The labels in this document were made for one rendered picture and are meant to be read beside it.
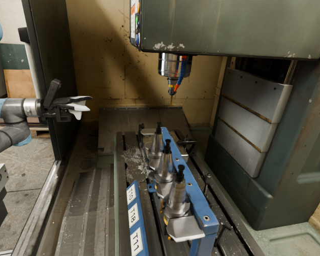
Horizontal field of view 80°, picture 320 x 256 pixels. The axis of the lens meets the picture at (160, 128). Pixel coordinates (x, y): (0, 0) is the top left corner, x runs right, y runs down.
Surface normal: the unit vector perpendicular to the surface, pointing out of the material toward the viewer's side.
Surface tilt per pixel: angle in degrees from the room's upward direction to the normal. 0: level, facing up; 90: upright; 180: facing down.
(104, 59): 90
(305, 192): 90
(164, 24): 90
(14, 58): 90
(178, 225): 0
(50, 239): 17
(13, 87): 76
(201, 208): 0
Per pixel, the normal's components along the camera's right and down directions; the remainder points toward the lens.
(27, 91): 0.23, 0.21
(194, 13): 0.22, 0.44
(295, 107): -0.97, 0.04
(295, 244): 0.07, -0.90
